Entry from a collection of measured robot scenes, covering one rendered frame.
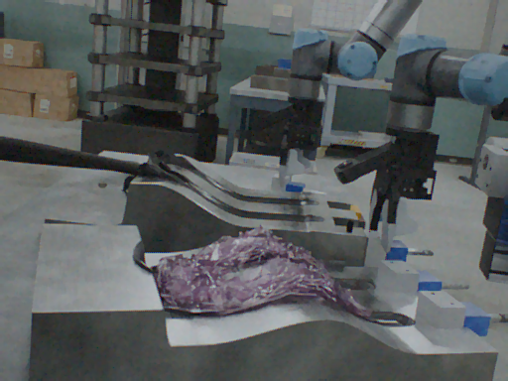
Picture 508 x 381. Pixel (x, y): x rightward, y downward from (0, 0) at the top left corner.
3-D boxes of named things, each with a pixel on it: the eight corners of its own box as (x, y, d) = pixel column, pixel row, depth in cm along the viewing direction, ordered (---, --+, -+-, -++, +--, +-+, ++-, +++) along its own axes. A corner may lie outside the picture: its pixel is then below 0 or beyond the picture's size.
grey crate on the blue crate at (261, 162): (315, 182, 465) (317, 161, 461) (315, 194, 425) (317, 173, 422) (232, 171, 468) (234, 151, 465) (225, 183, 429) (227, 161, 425)
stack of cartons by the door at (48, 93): (78, 119, 762) (81, 47, 742) (68, 122, 730) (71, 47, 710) (8, 110, 767) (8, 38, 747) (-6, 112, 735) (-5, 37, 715)
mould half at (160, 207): (340, 240, 126) (350, 174, 123) (358, 290, 101) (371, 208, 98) (88, 211, 126) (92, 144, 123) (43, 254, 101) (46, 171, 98)
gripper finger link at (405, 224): (420, 254, 108) (422, 199, 108) (385, 252, 107) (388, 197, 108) (412, 254, 111) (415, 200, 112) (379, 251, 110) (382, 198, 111)
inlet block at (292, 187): (325, 202, 155) (328, 182, 154) (322, 207, 150) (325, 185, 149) (274, 193, 158) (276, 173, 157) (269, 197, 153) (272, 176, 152)
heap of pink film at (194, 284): (326, 272, 90) (334, 219, 88) (385, 329, 74) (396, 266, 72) (142, 271, 83) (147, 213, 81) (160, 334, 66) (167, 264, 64)
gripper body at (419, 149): (431, 204, 109) (444, 134, 106) (382, 200, 108) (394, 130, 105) (415, 193, 116) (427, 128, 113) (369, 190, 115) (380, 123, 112)
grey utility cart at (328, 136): (397, 159, 739) (411, 77, 717) (410, 168, 689) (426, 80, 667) (302, 150, 732) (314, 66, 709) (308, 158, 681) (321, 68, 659)
